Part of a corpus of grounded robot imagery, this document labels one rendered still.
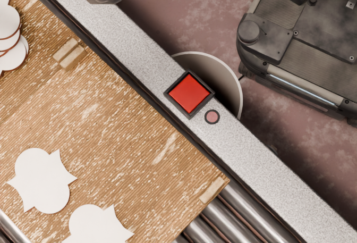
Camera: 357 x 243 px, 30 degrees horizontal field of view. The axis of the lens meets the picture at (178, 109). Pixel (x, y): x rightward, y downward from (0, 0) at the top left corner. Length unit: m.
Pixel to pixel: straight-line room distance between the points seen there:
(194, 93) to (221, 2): 1.13
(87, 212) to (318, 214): 0.44
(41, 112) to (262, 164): 0.45
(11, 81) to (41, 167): 0.20
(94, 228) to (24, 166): 0.19
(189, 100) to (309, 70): 0.83
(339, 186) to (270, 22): 0.59
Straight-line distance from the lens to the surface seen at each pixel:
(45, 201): 1.32
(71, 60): 1.36
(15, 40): 1.39
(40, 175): 1.33
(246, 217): 1.31
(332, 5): 2.18
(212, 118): 1.34
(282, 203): 1.32
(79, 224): 1.30
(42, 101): 1.38
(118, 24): 1.43
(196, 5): 2.44
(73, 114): 1.35
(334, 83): 2.11
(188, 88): 1.35
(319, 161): 2.29
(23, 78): 1.40
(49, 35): 1.42
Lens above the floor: 2.21
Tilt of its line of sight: 73 degrees down
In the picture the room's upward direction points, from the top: 10 degrees counter-clockwise
